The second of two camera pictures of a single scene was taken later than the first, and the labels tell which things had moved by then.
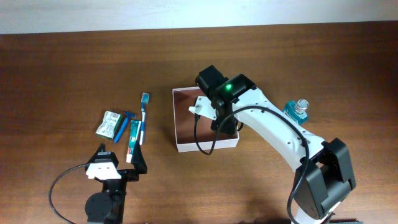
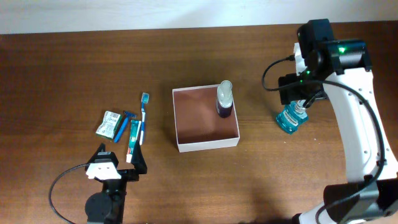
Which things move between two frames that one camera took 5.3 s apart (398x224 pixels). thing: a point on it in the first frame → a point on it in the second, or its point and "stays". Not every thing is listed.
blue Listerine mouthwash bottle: (298, 111) stays
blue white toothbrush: (145, 100) stays
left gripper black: (138, 163) stays
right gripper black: (229, 127) → (289, 89)
